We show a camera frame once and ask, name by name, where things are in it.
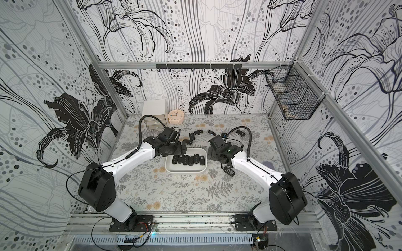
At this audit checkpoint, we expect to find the white cable duct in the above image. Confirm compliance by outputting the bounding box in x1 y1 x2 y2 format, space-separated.
73 234 253 246

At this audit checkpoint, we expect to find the purple tray lid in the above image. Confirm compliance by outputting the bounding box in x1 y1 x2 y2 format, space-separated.
262 162 274 169

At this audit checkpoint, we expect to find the black car key front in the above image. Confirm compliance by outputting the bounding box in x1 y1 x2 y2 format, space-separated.
183 155 189 165

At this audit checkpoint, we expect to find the silver black bmw key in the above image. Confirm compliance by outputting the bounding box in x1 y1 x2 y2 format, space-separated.
223 166 235 177

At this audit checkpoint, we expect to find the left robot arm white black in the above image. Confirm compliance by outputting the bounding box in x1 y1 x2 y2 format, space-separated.
77 127 186 223

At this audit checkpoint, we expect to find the pink round alarm clock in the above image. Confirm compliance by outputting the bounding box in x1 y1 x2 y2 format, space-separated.
168 109 185 124

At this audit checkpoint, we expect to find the black wall rail bar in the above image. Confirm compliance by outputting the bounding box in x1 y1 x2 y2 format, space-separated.
155 64 242 69

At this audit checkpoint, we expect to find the white mini drawer cabinet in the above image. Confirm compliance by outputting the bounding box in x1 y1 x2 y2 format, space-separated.
142 99 168 130

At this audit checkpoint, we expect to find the white storage tray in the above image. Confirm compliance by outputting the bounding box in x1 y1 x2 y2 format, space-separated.
165 147 208 175

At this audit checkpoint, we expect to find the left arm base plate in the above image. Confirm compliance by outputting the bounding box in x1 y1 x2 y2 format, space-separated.
109 215 154 233

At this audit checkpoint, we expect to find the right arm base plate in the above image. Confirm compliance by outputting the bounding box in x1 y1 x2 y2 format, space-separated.
231 214 277 232

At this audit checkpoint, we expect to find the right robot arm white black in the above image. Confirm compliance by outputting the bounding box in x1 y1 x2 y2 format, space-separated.
208 136 308 225

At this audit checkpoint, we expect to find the black wire wall basket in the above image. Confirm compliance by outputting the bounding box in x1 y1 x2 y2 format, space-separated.
265 62 322 121

